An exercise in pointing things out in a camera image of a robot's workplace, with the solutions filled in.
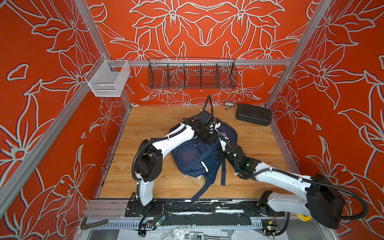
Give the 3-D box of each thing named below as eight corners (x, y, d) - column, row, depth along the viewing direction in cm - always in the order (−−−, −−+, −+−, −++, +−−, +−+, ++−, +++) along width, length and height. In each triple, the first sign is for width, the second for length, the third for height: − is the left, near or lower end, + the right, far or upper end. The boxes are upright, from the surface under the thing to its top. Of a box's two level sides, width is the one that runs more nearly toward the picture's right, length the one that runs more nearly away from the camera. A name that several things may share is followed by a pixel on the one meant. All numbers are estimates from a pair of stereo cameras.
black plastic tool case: (234, 119, 112) (236, 114, 108) (237, 105, 122) (239, 100, 118) (268, 128, 106) (271, 124, 102) (269, 112, 116) (272, 108, 112)
